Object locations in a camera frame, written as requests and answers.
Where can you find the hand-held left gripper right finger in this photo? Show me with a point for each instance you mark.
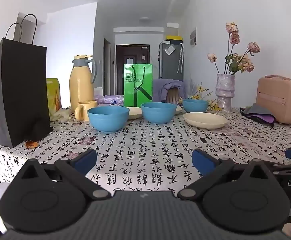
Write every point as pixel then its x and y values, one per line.
pixel 202 161

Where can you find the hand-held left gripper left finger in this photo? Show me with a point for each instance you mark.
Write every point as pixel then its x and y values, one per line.
pixel 85 160

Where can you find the cream plate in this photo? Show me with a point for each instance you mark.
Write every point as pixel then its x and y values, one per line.
pixel 135 113
pixel 205 121
pixel 178 110

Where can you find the blue bowl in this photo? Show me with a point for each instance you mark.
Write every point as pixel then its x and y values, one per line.
pixel 158 115
pixel 108 122
pixel 195 107

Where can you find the yellow mug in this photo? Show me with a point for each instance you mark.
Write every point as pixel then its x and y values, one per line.
pixel 85 110

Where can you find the white crumpled cloth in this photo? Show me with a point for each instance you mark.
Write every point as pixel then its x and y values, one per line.
pixel 60 116

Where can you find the pink case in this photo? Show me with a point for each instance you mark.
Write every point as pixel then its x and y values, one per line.
pixel 278 100

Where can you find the grey and purple cloth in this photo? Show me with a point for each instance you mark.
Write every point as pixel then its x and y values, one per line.
pixel 258 111

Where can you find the calligraphy printed tablecloth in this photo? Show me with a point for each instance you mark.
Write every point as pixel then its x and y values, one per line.
pixel 145 142

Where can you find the purple tissue packet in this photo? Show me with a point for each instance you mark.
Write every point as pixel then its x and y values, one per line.
pixel 113 101

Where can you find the yellow flower branch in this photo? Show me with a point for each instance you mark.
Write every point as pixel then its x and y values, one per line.
pixel 198 93

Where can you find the yellow-green snack bag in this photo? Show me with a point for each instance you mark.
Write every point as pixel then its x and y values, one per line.
pixel 53 97

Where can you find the wooden chair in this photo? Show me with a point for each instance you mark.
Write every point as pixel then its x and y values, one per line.
pixel 173 96

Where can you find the pale purple vase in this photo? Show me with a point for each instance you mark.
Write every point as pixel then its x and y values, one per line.
pixel 225 92

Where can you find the yellow thermos jug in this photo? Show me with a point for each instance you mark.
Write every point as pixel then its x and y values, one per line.
pixel 81 85

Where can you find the green paper bag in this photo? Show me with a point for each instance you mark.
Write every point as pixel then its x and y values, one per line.
pixel 129 92

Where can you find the black paper bag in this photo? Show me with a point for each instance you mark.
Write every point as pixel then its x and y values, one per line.
pixel 18 92

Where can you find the grey refrigerator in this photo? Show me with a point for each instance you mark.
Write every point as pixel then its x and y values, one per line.
pixel 170 65

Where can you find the dried pink roses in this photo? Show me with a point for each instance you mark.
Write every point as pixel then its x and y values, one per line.
pixel 245 63

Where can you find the folded umbrella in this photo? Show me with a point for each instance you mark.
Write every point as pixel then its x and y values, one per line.
pixel 180 60

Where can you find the dark entrance door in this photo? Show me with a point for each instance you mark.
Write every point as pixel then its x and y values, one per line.
pixel 135 55

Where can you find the yellow box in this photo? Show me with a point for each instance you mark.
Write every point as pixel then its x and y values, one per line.
pixel 174 38

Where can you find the white wall panel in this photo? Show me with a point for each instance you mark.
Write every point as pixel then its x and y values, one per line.
pixel 193 37

